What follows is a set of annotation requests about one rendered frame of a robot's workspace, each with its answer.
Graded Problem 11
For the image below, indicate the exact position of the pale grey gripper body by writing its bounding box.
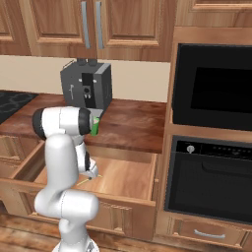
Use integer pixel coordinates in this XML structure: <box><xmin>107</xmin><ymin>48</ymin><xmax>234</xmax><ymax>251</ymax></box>
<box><xmin>86</xmin><ymin>159</ymin><xmax>99</xmax><ymax>181</ymax></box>

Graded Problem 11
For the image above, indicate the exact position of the open wooden drawer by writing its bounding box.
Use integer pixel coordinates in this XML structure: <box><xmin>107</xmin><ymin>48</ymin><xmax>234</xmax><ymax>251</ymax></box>
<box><xmin>0</xmin><ymin>139</ymin><xmax>159</xmax><ymax>242</ymax></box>

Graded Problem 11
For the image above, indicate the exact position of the closed wooden drawer front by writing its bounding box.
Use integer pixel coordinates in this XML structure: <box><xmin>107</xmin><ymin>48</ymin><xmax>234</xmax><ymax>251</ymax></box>
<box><xmin>0</xmin><ymin>134</ymin><xmax>43</xmax><ymax>180</ymax></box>

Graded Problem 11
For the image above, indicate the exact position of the wooden drawer below oven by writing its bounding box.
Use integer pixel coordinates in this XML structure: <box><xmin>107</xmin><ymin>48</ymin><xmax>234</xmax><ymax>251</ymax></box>
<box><xmin>169</xmin><ymin>217</ymin><xmax>252</xmax><ymax>250</ymax></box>

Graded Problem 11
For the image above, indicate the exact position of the black hob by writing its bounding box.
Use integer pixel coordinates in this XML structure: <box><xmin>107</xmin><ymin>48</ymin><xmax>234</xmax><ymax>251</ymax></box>
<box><xmin>0</xmin><ymin>91</ymin><xmax>39</xmax><ymax>126</ymax></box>

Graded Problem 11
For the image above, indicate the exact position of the black built-in microwave oven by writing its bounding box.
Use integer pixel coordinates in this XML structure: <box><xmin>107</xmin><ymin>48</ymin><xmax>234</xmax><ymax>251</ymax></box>
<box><xmin>171</xmin><ymin>42</ymin><xmax>252</xmax><ymax>132</ymax></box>

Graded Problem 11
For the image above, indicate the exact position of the wooden cupboard above oven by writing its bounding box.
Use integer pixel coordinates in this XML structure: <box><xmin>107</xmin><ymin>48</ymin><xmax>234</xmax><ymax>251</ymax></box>
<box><xmin>174</xmin><ymin>0</ymin><xmax>252</xmax><ymax>30</ymax></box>

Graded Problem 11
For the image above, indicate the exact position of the grey curved drawer handle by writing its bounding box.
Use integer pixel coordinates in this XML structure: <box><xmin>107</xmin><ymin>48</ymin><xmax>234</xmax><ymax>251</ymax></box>
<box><xmin>193</xmin><ymin>228</ymin><xmax>227</xmax><ymax>240</ymax></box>

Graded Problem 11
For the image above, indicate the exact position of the grey cupboard door handle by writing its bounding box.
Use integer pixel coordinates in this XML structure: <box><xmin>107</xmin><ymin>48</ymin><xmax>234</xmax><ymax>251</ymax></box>
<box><xmin>94</xmin><ymin>0</ymin><xmax>105</xmax><ymax>50</ymax></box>
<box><xmin>81</xmin><ymin>0</ymin><xmax>92</xmax><ymax>50</ymax></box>

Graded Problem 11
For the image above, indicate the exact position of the wooden wall cupboard door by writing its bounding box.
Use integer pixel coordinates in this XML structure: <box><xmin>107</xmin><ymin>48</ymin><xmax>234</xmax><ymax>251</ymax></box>
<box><xmin>0</xmin><ymin>0</ymin><xmax>32</xmax><ymax>57</ymax></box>
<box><xmin>95</xmin><ymin>0</ymin><xmax>179</xmax><ymax>64</ymax></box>
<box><xmin>19</xmin><ymin>0</ymin><xmax>98</xmax><ymax>61</ymax></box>

